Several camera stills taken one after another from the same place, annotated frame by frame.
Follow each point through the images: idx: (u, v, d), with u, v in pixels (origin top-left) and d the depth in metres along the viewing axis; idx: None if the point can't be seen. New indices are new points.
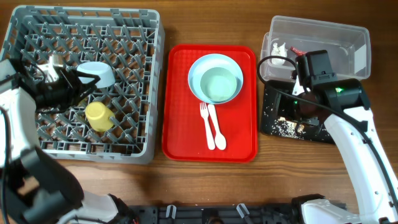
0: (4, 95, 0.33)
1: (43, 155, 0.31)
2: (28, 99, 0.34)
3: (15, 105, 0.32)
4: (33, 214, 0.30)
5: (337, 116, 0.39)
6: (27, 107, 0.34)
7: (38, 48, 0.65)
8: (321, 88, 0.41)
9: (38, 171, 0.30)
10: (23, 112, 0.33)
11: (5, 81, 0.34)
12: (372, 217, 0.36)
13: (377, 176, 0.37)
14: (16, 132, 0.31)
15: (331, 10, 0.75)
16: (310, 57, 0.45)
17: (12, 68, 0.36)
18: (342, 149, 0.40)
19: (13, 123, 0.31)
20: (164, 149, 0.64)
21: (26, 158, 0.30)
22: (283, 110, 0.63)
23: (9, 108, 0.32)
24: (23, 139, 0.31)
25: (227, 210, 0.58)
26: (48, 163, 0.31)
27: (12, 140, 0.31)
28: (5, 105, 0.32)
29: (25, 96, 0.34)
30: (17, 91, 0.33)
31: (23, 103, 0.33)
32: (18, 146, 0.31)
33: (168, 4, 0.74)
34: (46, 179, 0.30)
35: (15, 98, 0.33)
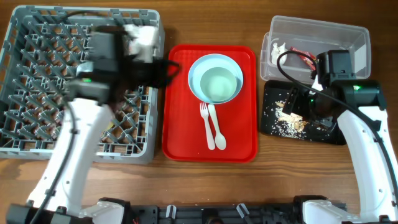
0: (87, 111, 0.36)
1: (74, 221, 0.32)
2: (102, 123, 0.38)
3: (86, 132, 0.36)
4: None
5: (352, 112, 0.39)
6: (95, 135, 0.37)
7: (38, 48, 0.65)
8: (338, 83, 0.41)
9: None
10: (90, 139, 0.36)
11: (101, 82, 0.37)
12: (372, 213, 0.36)
13: (384, 175, 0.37)
14: (65, 179, 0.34)
15: (331, 10, 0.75)
16: (332, 55, 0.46)
17: (111, 49, 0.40)
18: (352, 147, 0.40)
19: (71, 158, 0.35)
20: (164, 149, 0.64)
21: (58, 221, 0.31)
22: (299, 107, 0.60)
23: (80, 134, 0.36)
24: (69, 185, 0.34)
25: (227, 210, 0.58)
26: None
27: (60, 182, 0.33)
28: (79, 125, 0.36)
29: (106, 116, 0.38)
30: (102, 107, 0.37)
31: (92, 134, 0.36)
32: (61, 191, 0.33)
33: (168, 4, 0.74)
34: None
35: (93, 119, 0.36)
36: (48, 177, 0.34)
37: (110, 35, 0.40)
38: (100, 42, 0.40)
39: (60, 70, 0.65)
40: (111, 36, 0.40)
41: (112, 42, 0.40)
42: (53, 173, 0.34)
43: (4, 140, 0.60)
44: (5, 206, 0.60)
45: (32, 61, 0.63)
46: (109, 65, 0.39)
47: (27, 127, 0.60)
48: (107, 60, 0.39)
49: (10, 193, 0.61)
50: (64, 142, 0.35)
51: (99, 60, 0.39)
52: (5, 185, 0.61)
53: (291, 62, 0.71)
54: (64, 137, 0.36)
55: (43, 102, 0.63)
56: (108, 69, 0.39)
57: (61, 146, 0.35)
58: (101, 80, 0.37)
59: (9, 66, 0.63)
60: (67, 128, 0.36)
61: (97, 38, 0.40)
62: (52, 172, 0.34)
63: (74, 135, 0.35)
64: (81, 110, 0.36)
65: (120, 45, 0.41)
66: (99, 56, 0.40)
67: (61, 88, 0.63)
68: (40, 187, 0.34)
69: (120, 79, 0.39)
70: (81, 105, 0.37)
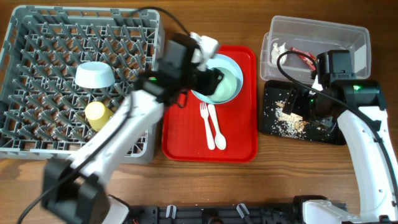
0: (144, 101, 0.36)
1: (99, 195, 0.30)
2: (149, 120, 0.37)
3: (138, 119, 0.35)
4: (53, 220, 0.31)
5: (352, 112, 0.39)
6: (143, 126, 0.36)
7: (38, 48, 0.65)
8: (339, 83, 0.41)
9: (82, 204, 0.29)
10: (138, 127, 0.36)
11: (158, 86, 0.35)
12: (372, 213, 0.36)
13: (384, 175, 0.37)
14: (107, 150, 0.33)
15: (331, 10, 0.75)
16: (332, 55, 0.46)
17: (181, 60, 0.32)
18: (352, 147, 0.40)
19: (118, 137, 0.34)
20: (164, 149, 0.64)
21: (85, 190, 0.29)
22: (299, 107, 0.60)
23: (134, 119, 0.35)
24: (109, 157, 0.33)
25: (227, 210, 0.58)
26: (97, 201, 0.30)
27: (101, 153, 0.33)
28: (134, 112, 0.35)
29: (155, 114, 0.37)
30: (157, 105, 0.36)
31: (142, 124, 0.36)
32: (100, 161, 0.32)
33: (168, 4, 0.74)
34: (82, 214, 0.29)
35: (148, 111, 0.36)
36: (92, 144, 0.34)
37: (184, 48, 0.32)
38: (173, 50, 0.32)
39: (60, 70, 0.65)
40: (188, 50, 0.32)
41: (185, 55, 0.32)
42: (98, 142, 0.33)
43: (4, 140, 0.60)
44: (6, 206, 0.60)
45: (32, 61, 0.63)
46: (172, 73, 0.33)
47: (27, 126, 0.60)
48: (174, 69, 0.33)
49: (11, 193, 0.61)
50: (115, 122, 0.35)
51: (166, 67, 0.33)
52: (6, 185, 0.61)
53: (291, 62, 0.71)
54: (117, 117, 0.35)
55: (43, 102, 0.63)
56: (170, 81, 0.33)
57: (112, 125, 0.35)
58: (162, 82, 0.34)
59: (9, 66, 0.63)
60: (124, 109, 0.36)
61: (171, 45, 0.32)
62: (99, 141, 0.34)
63: (128, 119, 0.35)
64: (142, 100, 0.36)
65: (191, 57, 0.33)
66: (165, 61, 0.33)
67: (62, 88, 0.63)
68: (84, 150, 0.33)
69: (178, 88, 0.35)
70: (142, 97, 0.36)
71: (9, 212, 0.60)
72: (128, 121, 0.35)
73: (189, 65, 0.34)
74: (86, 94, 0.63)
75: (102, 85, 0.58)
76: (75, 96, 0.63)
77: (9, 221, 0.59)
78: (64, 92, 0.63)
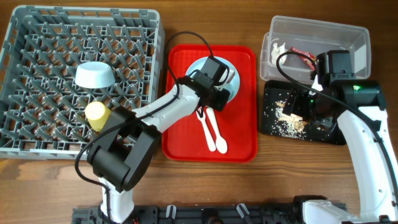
0: (188, 91, 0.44)
1: (154, 144, 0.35)
2: (185, 111, 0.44)
3: (185, 102, 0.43)
4: (104, 158, 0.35)
5: (352, 112, 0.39)
6: (183, 111, 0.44)
7: (38, 48, 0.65)
8: (339, 83, 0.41)
9: (139, 146, 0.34)
10: (182, 109, 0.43)
11: (197, 88, 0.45)
12: (372, 214, 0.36)
13: (384, 175, 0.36)
14: (161, 114, 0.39)
15: (331, 9, 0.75)
16: (332, 56, 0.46)
17: (214, 73, 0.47)
18: (352, 147, 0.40)
19: (168, 109, 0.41)
20: (164, 149, 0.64)
21: (145, 135, 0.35)
22: (299, 107, 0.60)
23: (180, 100, 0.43)
24: (161, 119, 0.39)
25: (227, 210, 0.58)
26: (150, 150, 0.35)
27: (157, 114, 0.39)
28: (181, 96, 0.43)
29: (191, 106, 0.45)
30: (196, 98, 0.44)
31: (184, 108, 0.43)
32: (155, 119, 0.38)
33: (168, 4, 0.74)
34: (135, 157, 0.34)
35: (190, 98, 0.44)
36: (148, 107, 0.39)
37: (219, 65, 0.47)
38: (210, 66, 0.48)
39: (60, 70, 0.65)
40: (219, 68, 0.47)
41: (218, 70, 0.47)
42: (153, 107, 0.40)
43: (4, 140, 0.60)
44: (6, 206, 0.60)
45: (32, 61, 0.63)
46: (206, 79, 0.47)
47: (27, 126, 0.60)
48: (207, 78, 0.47)
49: (10, 193, 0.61)
50: (166, 98, 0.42)
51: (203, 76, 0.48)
52: (6, 185, 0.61)
53: (291, 62, 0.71)
54: (168, 96, 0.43)
55: (43, 102, 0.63)
56: (204, 84, 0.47)
57: (162, 99, 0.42)
58: (198, 86, 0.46)
59: (9, 66, 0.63)
60: (172, 93, 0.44)
61: (209, 63, 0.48)
62: (155, 106, 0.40)
63: (175, 99, 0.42)
64: (186, 90, 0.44)
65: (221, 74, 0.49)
66: (203, 72, 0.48)
67: (62, 88, 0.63)
68: (142, 109, 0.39)
69: (208, 92, 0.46)
70: (186, 89, 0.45)
71: (9, 211, 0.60)
72: (176, 101, 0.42)
73: (219, 78, 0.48)
74: (86, 94, 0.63)
75: (101, 85, 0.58)
76: (75, 96, 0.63)
77: (9, 221, 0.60)
78: (64, 92, 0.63)
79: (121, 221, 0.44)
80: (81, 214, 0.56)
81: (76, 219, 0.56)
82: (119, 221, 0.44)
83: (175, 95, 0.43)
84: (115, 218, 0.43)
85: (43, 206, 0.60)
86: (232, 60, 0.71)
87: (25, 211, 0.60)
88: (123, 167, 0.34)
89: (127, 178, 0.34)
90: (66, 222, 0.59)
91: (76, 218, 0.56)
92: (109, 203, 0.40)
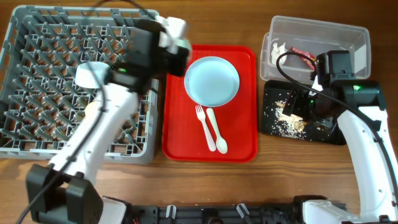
0: (116, 95, 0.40)
1: (87, 192, 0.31)
2: (125, 112, 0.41)
3: (114, 110, 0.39)
4: (50, 218, 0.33)
5: (352, 112, 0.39)
6: (120, 117, 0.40)
7: (38, 48, 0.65)
8: (339, 84, 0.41)
9: (72, 205, 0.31)
10: (117, 117, 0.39)
11: (130, 73, 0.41)
12: (372, 213, 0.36)
13: (384, 175, 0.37)
14: (87, 149, 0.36)
15: (331, 10, 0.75)
16: (332, 56, 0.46)
17: (148, 46, 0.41)
18: (352, 147, 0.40)
19: (97, 132, 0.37)
20: (164, 149, 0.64)
21: (71, 193, 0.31)
22: None
23: (107, 113, 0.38)
24: (89, 155, 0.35)
25: (227, 210, 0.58)
26: (87, 199, 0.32)
27: (81, 152, 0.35)
28: (108, 106, 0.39)
29: (130, 104, 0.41)
30: (131, 94, 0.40)
31: (118, 115, 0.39)
32: (80, 160, 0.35)
33: (168, 4, 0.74)
34: (76, 213, 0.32)
35: (122, 101, 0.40)
36: (69, 146, 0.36)
37: (149, 32, 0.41)
38: (141, 41, 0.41)
39: (60, 70, 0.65)
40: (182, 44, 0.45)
41: (150, 40, 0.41)
42: (76, 142, 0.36)
43: (4, 140, 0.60)
44: (5, 206, 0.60)
45: (32, 61, 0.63)
46: (140, 59, 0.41)
47: (27, 126, 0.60)
48: (143, 55, 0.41)
49: (10, 193, 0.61)
50: (91, 118, 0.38)
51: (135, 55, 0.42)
52: (6, 185, 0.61)
53: (291, 62, 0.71)
54: (92, 114, 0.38)
55: (43, 102, 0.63)
56: (140, 64, 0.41)
57: (88, 122, 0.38)
58: (133, 71, 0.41)
59: (9, 66, 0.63)
60: (96, 107, 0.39)
61: (138, 37, 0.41)
62: (78, 140, 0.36)
63: (101, 114, 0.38)
64: (113, 95, 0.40)
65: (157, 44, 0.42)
66: (135, 50, 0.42)
67: (61, 88, 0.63)
68: (64, 153, 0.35)
69: (149, 71, 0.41)
70: (113, 92, 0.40)
71: (8, 212, 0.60)
72: (104, 116, 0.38)
73: (158, 50, 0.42)
74: (86, 94, 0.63)
75: None
76: (75, 96, 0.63)
77: (9, 221, 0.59)
78: (64, 92, 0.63)
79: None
80: None
81: None
82: None
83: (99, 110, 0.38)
84: None
85: None
86: (232, 60, 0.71)
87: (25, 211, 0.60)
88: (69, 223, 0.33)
89: None
90: None
91: None
92: None
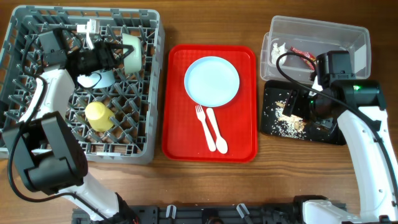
0: (51, 72, 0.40)
1: (61, 121, 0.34)
2: (66, 87, 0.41)
3: (56, 80, 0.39)
4: (39, 174, 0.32)
5: (352, 112, 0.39)
6: (64, 86, 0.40)
7: (38, 48, 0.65)
8: (338, 84, 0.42)
9: (53, 136, 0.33)
10: (61, 88, 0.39)
11: (55, 63, 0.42)
12: (372, 214, 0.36)
13: (384, 175, 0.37)
14: (46, 101, 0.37)
15: (331, 10, 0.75)
16: (331, 56, 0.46)
17: (56, 43, 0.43)
18: (352, 147, 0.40)
19: (47, 94, 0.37)
20: (164, 149, 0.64)
21: (46, 123, 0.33)
22: (300, 109, 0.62)
23: (51, 83, 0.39)
24: (48, 107, 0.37)
25: (227, 210, 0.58)
26: (65, 130, 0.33)
27: (41, 105, 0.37)
28: (49, 79, 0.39)
29: (67, 79, 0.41)
30: (62, 70, 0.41)
31: (63, 83, 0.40)
32: (44, 111, 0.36)
33: (169, 3, 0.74)
34: (60, 145, 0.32)
35: (58, 74, 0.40)
36: (28, 111, 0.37)
37: (51, 32, 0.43)
38: (48, 41, 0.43)
39: None
40: (124, 46, 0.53)
41: (56, 37, 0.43)
42: (33, 105, 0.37)
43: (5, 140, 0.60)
44: (6, 205, 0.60)
45: (32, 61, 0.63)
46: (58, 55, 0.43)
47: None
48: (58, 51, 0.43)
49: (10, 193, 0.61)
50: (36, 93, 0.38)
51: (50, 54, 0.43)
52: (6, 185, 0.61)
53: (291, 62, 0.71)
54: (37, 89, 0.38)
55: None
56: (59, 60, 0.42)
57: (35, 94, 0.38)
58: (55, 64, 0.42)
59: (9, 66, 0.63)
60: (38, 84, 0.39)
61: (44, 38, 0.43)
62: (33, 103, 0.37)
63: (46, 85, 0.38)
64: (50, 73, 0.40)
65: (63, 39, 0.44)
66: (49, 50, 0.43)
67: None
68: (25, 116, 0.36)
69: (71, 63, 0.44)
70: (51, 71, 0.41)
71: (8, 211, 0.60)
72: (48, 86, 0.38)
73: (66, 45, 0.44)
74: (86, 94, 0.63)
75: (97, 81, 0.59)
76: (75, 96, 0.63)
77: (9, 221, 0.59)
78: None
79: (115, 210, 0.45)
80: (81, 214, 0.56)
81: (76, 219, 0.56)
82: (111, 214, 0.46)
83: (41, 83, 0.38)
84: (106, 214, 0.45)
85: (42, 206, 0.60)
86: (232, 60, 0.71)
87: (25, 211, 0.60)
88: (59, 162, 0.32)
89: (69, 163, 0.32)
90: (66, 222, 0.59)
91: (76, 218, 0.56)
92: (89, 204, 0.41)
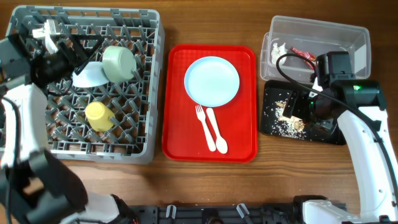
0: (20, 91, 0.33)
1: (50, 158, 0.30)
2: (40, 107, 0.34)
3: (27, 101, 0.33)
4: (38, 216, 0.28)
5: (352, 112, 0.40)
6: (38, 103, 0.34)
7: (38, 48, 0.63)
8: (339, 84, 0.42)
9: (43, 175, 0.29)
10: (35, 109, 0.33)
11: (20, 74, 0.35)
12: (372, 214, 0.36)
13: (385, 175, 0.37)
14: (25, 134, 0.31)
15: (332, 9, 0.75)
16: (331, 57, 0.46)
17: (15, 50, 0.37)
18: (352, 147, 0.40)
19: (23, 121, 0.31)
20: (164, 149, 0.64)
21: (33, 162, 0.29)
22: None
23: (22, 108, 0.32)
24: (31, 140, 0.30)
25: (227, 210, 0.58)
26: (55, 166, 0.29)
27: (22, 140, 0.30)
28: (18, 102, 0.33)
29: (39, 94, 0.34)
30: (32, 84, 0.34)
31: (35, 103, 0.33)
32: (27, 146, 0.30)
33: (169, 3, 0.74)
34: (53, 183, 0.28)
35: (28, 94, 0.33)
36: (7, 149, 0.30)
37: (7, 38, 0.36)
38: (3, 50, 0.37)
39: None
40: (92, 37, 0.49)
41: (13, 45, 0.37)
42: (10, 142, 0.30)
43: None
44: None
45: None
46: (20, 63, 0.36)
47: None
48: (18, 60, 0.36)
49: None
50: (9, 120, 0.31)
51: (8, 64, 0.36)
52: None
53: (291, 63, 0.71)
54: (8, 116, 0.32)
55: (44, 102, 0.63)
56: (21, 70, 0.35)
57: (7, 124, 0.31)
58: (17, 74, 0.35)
59: None
60: (7, 110, 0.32)
61: (0, 47, 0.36)
62: (9, 140, 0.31)
63: (18, 109, 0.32)
64: (20, 92, 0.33)
65: (23, 45, 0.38)
66: (8, 61, 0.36)
67: (61, 88, 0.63)
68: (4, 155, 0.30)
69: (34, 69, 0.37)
70: (18, 90, 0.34)
71: None
72: (20, 110, 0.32)
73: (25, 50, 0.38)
74: (86, 94, 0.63)
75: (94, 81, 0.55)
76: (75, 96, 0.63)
77: None
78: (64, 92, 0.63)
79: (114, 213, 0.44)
80: None
81: None
82: (111, 218, 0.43)
83: (12, 108, 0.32)
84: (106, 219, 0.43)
85: None
86: (232, 60, 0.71)
87: None
88: (57, 200, 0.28)
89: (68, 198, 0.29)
90: None
91: None
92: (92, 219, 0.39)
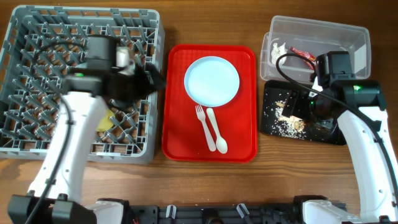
0: (80, 103, 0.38)
1: (74, 213, 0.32)
2: (94, 121, 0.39)
3: (83, 120, 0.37)
4: None
5: (352, 112, 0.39)
6: (93, 122, 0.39)
7: (38, 48, 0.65)
8: (339, 84, 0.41)
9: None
10: (87, 128, 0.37)
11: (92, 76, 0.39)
12: (372, 214, 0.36)
13: (384, 176, 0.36)
14: (66, 167, 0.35)
15: (332, 10, 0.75)
16: (331, 57, 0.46)
17: (105, 50, 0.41)
18: (352, 147, 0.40)
19: (73, 142, 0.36)
20: (164, 149, 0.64)
21: (58, 208, 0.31)
22: (299, 109, 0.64)
23: (76, 126, 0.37)
24: (67, 173, 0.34)
25: (227, 210, 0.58)
26: (76, 216, 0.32)
27: (58, 172, 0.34)
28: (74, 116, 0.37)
29: (99, 109, 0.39)
30: (96, 98, 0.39)
31: (88, 124, 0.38)
32: (60, 179, 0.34)
33: (169, 3, 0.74)
34: None
35: (89, 109, 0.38)
36: (46, 168, 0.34)
37: (107, 38, 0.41)
38: (95, 46, 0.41)
39: (60, 70, 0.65)
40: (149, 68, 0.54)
41: (108, 45, 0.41)
42: (51, 163, 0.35)
43: (4, 140, 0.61)
44: (6, 205, 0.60)
45: (32, 61, 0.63)
46: (101, 65, 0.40)
47: (27, 126, 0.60)
48: (102, 61, 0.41)
49: (10, 193, 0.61)
50: (60, 132, 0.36)
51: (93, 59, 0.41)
52: (6, 186, 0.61)
53: (291, 63, 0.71)
54: (61, 128, 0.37)
55: (43, 102, 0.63)
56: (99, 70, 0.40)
57: (58, 136, 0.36)
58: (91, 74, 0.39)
59: (9, 66, 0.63)
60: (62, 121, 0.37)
61: (92, 42, 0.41)
62: (51, 160, 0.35)
63: (71, 126, 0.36)
64: (77, 104, 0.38)
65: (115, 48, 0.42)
66: (93, 56, 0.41)
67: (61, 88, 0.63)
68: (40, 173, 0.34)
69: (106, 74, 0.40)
70: (76, 99, 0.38)
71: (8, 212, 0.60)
72: (72, 127, 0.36)
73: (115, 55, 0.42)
74: None
75: None
76: None
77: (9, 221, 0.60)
78: None
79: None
80: None
81: None
82: None
83: (67, 122, 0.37)
84: None
85: None
86: (232, 60, 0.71)
87: None
88: None
89: None
90: None
91: None
92: None
